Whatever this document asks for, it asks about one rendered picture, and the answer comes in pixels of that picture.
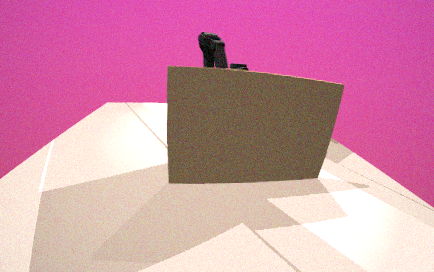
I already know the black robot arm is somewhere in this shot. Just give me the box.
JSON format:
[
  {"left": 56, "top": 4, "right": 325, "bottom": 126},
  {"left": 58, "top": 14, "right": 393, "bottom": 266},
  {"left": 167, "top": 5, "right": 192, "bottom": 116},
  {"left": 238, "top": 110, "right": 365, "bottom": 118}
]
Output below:
[{"left": 198, "top": 32, "right": 247, "bottom": 69}]

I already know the brown flat board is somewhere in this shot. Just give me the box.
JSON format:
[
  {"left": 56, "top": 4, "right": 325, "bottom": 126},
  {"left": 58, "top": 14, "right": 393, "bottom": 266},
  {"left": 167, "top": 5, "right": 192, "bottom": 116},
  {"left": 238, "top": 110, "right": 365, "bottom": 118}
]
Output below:
[{"left": 166, "top": 66, "right": 344, "bottom": 184}]

